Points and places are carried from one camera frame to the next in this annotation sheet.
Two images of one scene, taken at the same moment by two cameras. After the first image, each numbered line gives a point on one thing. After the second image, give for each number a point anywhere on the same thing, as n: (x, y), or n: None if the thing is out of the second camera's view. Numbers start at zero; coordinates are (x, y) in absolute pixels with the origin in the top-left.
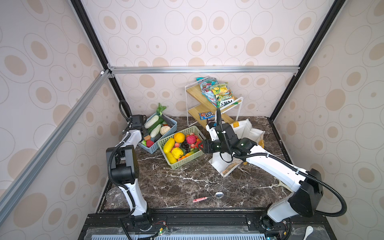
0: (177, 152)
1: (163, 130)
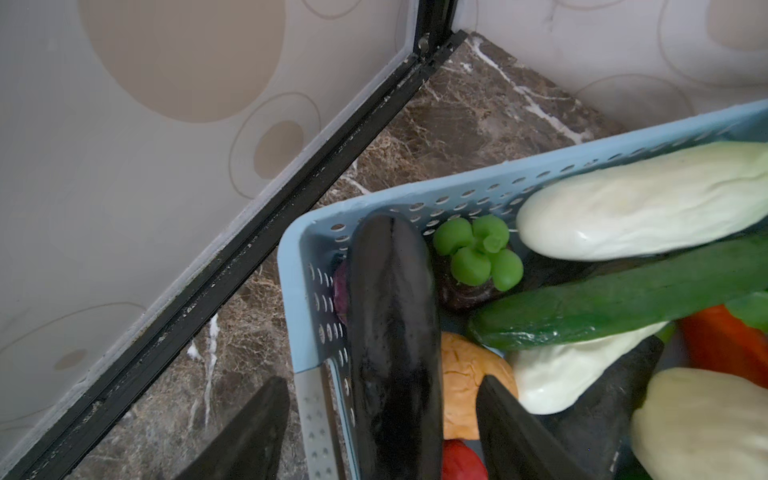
0: None
1: (702, 424)
